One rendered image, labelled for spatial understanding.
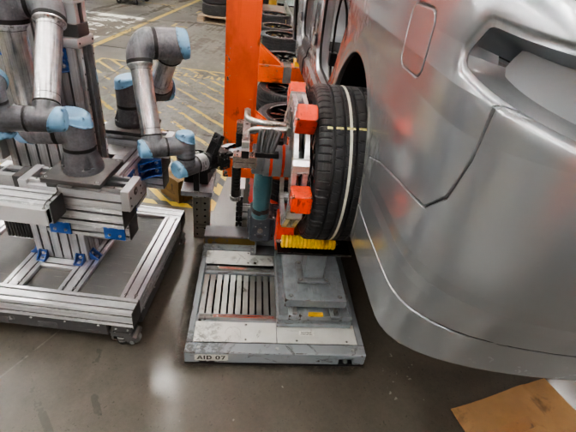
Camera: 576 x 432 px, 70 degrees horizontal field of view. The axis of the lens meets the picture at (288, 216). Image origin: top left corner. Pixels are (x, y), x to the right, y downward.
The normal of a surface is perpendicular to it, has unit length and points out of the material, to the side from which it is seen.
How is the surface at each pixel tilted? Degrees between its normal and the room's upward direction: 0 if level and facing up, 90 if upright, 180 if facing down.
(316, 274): 90
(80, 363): 0
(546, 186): 89
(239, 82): 90
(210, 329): 0
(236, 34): 90
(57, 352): 0
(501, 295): 100
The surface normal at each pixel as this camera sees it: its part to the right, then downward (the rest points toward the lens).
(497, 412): 0.11, -0.83
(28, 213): -0.06, 0.55
